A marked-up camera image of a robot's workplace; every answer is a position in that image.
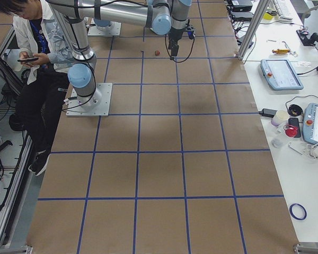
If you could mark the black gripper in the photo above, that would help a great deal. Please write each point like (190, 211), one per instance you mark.
(175, 34)

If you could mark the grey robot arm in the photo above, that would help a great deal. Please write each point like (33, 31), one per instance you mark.
(168, 18)

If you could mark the upper teach pendant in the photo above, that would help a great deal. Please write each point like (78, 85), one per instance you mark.
(280, 74)

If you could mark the teach pendant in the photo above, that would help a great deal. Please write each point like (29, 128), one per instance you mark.
(280, 74)
(310, 124)

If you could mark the black power adapter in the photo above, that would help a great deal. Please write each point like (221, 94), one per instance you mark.
(266, 112)

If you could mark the seated person in white shirt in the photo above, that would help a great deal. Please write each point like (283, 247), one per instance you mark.
(41, 100)

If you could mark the white cup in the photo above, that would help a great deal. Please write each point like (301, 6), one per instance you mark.
(279, 118)

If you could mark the black phone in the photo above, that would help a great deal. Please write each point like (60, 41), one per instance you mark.
(28, 59)

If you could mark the lower teach pendant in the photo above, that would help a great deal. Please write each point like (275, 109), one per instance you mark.
(310, 124)

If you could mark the blue tape roll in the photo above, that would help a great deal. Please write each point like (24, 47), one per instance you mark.
(298, 211)

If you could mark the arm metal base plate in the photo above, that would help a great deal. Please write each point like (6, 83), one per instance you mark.
(113, 29)
(96, 105)

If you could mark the aluminium frame post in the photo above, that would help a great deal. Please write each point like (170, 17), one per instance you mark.
(257, 17)

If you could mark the yellow handled tool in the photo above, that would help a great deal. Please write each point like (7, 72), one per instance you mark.
(280, 51)

